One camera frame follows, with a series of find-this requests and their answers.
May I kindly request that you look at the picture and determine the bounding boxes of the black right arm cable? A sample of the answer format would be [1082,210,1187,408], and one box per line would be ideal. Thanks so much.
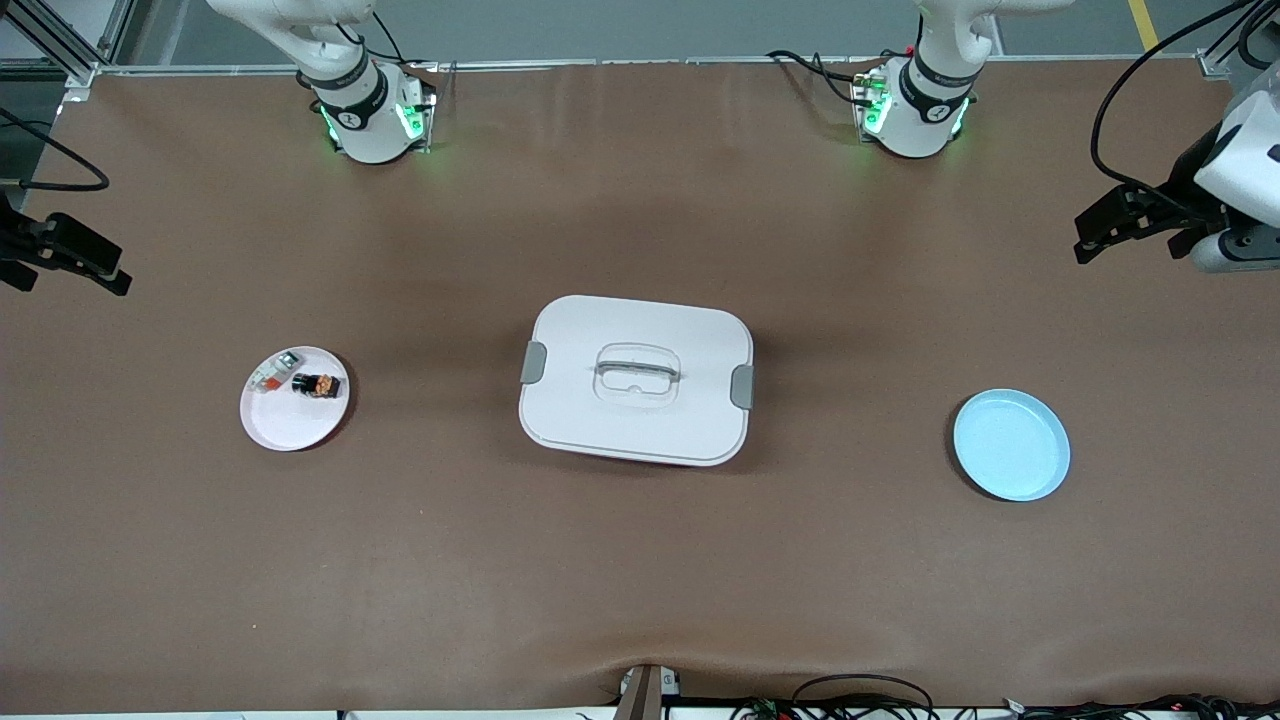
[0,105,109,193]

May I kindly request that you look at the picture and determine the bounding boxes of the black looped cable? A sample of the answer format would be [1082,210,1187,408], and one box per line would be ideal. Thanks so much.
[790,674,938,720]

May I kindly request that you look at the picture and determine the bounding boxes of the light blue round plate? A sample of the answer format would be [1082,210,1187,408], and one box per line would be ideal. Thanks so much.
[952,388,1072,503]

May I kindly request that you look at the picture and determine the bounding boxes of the black arm base cable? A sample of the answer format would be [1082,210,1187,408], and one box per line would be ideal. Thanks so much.
[765,48,886,109]

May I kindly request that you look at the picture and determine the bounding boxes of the pink round plate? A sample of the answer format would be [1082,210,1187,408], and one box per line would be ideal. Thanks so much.
[239,345,352,453]

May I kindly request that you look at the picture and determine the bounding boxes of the white lidded box grey latches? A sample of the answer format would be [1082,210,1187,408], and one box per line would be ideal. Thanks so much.
[518,294,756,468]

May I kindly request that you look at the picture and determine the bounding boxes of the aluminium frame profile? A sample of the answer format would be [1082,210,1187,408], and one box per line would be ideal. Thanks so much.
[0,0,136,86]
[1195,0,1280,81]

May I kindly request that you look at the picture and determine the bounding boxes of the white connector orange lever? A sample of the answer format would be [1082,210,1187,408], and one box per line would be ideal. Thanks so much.
[250,351,304,395]

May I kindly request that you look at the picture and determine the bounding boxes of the black cable bundle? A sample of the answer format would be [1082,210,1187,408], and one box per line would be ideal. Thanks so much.
[1000,692,1280,720]

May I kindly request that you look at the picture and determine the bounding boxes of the brown camera mount bracket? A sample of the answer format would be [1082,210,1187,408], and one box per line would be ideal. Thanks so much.
[612,664,683,720]

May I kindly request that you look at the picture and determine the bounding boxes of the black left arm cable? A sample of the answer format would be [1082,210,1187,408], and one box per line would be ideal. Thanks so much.
[1090,0,1256,219]

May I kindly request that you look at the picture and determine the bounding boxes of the brown table mat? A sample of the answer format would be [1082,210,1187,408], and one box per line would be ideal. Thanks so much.
[0,55,1280,713]

